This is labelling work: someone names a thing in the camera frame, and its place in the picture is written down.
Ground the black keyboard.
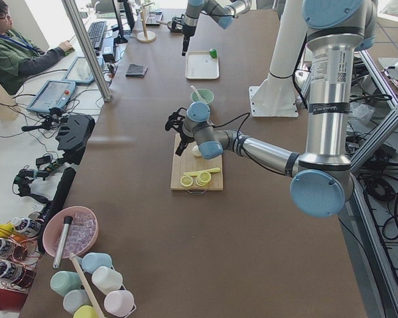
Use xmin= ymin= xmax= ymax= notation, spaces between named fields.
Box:
xmin=88 ymin=21 xmax=107 ymax=50

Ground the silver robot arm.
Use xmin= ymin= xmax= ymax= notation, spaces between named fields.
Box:
xmin=181 ymin=0 xmax=251 ymax=56
xmin=165 ymin=1 xmax=377 ymax=217

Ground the seated person green jacket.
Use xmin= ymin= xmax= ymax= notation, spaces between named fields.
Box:
xmin=0 ymin=1 xmax=74 ymax=95

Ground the wooden mug tree stand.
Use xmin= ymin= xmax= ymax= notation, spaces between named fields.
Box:
xmin=136 ymin=2 xmax=156 ymax=43

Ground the black monitor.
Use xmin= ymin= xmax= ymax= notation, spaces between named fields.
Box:
xmin=112 ymin=0 xmax=135 ymax=44

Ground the white ceramic spoon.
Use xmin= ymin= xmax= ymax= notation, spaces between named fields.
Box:
xmin=190 ymin=85 xmax=206 ymax=103

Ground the white pedestal column base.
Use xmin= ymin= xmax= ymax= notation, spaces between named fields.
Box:
xmin=249 ymin=0 xmax=307 ymax=117

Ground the steel muddler black tip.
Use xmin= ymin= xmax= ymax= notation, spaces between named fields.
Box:
xmin=52 ymin=216 xmax=73 ymax=270

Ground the yellow plastic knife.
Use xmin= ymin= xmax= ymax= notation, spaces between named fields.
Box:
xmin=183 ymin=167 xmax=221 ymax=176

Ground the mint green cup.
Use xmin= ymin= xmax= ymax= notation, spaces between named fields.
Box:
xmin=50 ymin=271 xmax=82 ymax=297

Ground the cream rectangular tray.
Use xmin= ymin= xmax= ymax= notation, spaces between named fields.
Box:
xmin=185 ymin=51 xmax=220 ymax=80

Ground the tea bottle dark label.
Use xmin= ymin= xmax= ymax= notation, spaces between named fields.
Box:
xmin=10 ymin=217 xmax=41 ymax=238

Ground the bamboo cutting board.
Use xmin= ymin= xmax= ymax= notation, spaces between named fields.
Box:
xmin=170 ymin=143 xmax=224 ymax=191

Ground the grey folded cloth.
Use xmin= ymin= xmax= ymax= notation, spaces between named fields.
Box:
xmin=125 ymin=64 xmax=149 ymax=78

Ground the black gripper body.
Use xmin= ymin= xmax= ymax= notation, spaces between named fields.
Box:
xmin=165 ymin=107 xmax=194 ymax=144
xmin=182 ymin=24 xmax=196 ymax=42

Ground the yellow cup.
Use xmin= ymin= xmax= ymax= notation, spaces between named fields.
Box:
xmin=73 ymin=305 xmax=98 ymax=318

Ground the black headset device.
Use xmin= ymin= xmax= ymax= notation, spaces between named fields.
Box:
xmin=56 ymin=114 xmax=96 ymax=165

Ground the pale blue grey cup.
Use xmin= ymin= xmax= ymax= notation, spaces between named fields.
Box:
xmin=62 ymin=290 xmax=91 ymax=314

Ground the copper wire bottle basket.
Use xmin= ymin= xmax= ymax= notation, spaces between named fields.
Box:
xmin=0 ymin=225 xmax=40 ymax=292

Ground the pink bowl with ice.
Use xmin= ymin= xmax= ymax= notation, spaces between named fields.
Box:
xmin=42 ymin=206 xmax=99 ymax=258

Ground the teach pendant tablet near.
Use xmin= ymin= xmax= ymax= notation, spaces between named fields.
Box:
xmin=27 ymin=80 xmax=76 ymax=113

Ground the cream white cup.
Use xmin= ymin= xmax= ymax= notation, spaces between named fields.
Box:
xmin=92 ymin=266 xmax=123 ymax=295

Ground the light green ceramic bowl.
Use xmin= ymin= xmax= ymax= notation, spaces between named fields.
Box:
xmin=190 ymin=88 xmax=214 ymax=105

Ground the lemon slice stack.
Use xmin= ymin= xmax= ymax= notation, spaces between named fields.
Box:
xmin=195 ymin=172 xmax=212 ymax=187

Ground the pink cup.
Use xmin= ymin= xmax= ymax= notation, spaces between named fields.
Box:
xmin=104 ymin=290 xmax=135 ymax=317

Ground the green lime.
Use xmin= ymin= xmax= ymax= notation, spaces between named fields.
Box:
xmin=209 ymin=48 xmax=218 ymax=58

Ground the light blue cup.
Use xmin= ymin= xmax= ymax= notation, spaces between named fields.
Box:
xmin=82 ymin=252 xmax=113 ymax=274

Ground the lemon slice near handle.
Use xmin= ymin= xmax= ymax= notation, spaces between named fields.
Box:
xmin=180 ymin=175 xmax=194 ymax=187

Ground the teach pendant tablet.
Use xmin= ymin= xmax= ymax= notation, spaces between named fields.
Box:
xmin=62 ymin=56 xmax=94 ymax=85
xmin=27 ymin=80 xmax=76 ymax=113

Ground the steel ice scoop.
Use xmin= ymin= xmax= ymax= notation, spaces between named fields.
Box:
xmin=158 ymin=21 xmax=182 ymax=33

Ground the teach pendant tablet far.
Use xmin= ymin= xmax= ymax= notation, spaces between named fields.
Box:
xmin=62 ymin=56 xmax=94 ymax=85

